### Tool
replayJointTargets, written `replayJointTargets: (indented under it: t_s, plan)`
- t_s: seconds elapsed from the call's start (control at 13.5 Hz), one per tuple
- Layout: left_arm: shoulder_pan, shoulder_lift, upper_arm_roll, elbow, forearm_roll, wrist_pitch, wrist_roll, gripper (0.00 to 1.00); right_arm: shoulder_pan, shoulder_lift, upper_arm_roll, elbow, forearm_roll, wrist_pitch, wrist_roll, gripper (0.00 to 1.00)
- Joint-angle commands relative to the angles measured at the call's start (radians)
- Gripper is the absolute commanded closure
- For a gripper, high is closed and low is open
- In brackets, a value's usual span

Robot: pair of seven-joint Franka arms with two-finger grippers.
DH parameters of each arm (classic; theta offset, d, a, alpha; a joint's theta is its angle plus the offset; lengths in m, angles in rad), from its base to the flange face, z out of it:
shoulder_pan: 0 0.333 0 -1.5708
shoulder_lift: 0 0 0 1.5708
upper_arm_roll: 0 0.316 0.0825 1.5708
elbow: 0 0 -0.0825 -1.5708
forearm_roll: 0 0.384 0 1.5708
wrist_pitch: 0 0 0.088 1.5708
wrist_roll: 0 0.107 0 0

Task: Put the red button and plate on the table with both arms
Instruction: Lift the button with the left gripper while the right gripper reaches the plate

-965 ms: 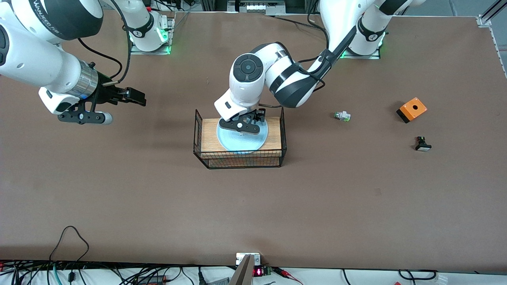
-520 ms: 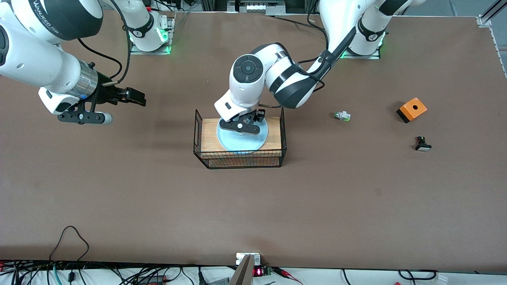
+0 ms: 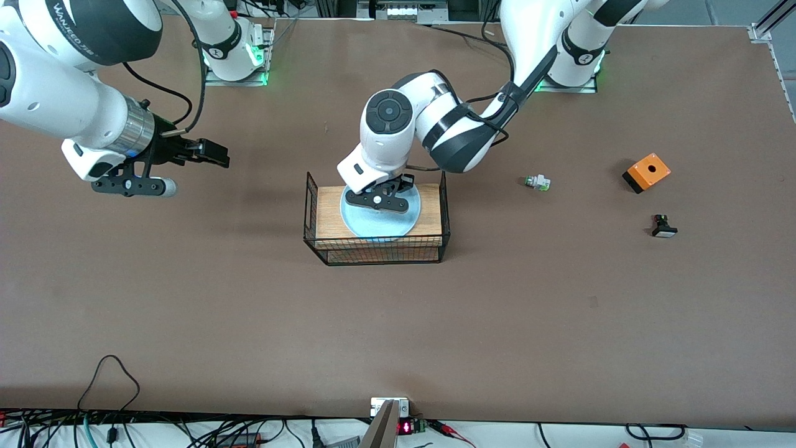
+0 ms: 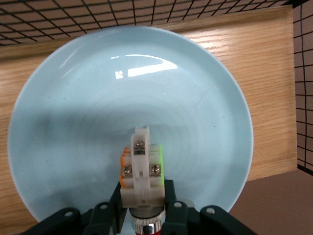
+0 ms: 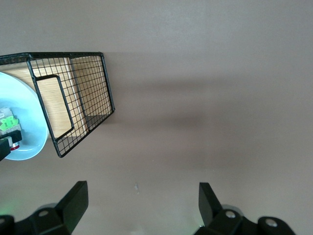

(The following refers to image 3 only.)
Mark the light blue plate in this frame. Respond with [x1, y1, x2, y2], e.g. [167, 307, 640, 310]
[340, 184, 422, 239]

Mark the wooden board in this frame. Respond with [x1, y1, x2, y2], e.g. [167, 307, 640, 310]
[315, 183, 443, 250]

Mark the grey control box white label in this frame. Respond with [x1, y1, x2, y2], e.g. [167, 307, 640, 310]
[358, 0, 448, 22]

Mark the red test clip lead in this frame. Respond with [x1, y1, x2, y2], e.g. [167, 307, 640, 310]
[433, 421, 476, 448]

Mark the wire rack with wooden shelf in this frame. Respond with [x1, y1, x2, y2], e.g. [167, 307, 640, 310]
[303, 167, 451, 267]

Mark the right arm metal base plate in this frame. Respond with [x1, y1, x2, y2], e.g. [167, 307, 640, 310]
[204, 26, 274, 88]

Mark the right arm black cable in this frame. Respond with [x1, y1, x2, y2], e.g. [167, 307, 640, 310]
[121, 0, 207, 134]

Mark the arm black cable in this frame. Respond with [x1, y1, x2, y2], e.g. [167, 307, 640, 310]
[121, 0, 207, 134]
[407, 22, 560, 172]

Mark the black cable on table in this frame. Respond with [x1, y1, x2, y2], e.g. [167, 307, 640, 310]
[423, 24, 501, 47]

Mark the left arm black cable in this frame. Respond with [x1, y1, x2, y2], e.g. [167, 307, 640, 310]
[407, 22, 560, 172]

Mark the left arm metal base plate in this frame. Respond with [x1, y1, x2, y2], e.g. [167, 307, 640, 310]
[538, 75, 599, 94]

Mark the thin black looped cable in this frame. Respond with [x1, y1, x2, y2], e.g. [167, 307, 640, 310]
[78, 355, 141, 413]

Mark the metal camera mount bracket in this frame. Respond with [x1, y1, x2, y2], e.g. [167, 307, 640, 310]
[361, 397, 411, 448]

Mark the orange button enclosure box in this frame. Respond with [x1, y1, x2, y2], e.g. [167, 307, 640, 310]
[622, 153, 672, 194]

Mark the aluminium frame profile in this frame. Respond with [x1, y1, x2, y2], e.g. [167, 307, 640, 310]
[748, 0, 796, 122]

